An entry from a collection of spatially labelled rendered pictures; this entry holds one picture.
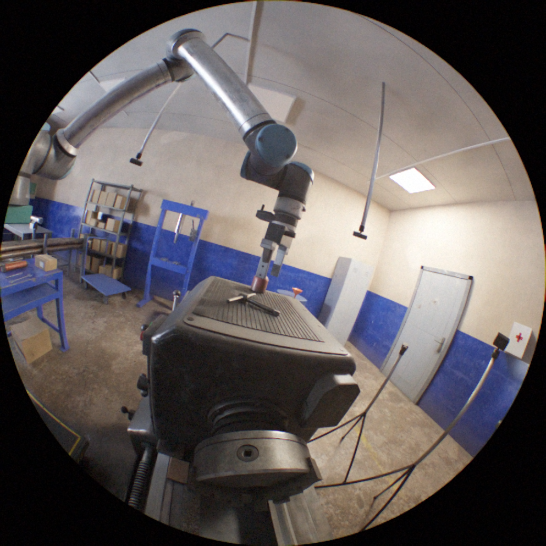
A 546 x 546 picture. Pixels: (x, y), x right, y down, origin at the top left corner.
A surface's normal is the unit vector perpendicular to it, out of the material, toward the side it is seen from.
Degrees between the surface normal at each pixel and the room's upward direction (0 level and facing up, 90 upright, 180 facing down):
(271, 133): 93
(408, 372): 90
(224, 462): 38
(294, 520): 0
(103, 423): 0
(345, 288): 90
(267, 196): 90
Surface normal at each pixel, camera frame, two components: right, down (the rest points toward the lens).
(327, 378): -0.40, -0.89
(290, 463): 0.50, -0.87
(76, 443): 0.30, -0.95
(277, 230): -0.29, 0.02
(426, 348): -0.94, -0.27
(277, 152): 0.30, 0.28
